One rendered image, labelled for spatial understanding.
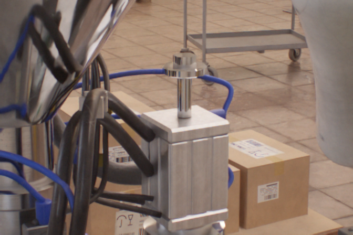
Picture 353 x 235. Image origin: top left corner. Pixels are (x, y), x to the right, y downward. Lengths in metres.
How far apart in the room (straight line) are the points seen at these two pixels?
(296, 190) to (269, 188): 0.14
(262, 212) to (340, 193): 0.88
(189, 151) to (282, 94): 5.55
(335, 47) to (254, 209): 2.31
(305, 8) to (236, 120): 4.28
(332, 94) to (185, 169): 0.89
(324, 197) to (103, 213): 1.43
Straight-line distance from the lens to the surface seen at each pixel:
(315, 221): 3.78
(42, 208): 0.58
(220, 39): 6.82
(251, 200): 3.64
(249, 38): 6.89
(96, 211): 3.32
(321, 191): 4.52
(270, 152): 3.77
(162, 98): 6.04
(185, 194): 0.64
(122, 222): 3.38
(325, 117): 1.58
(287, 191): 3.74
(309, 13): 1.33
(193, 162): 0.64
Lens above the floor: 1.59
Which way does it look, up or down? 16 degrees down
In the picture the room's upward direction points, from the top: straight up
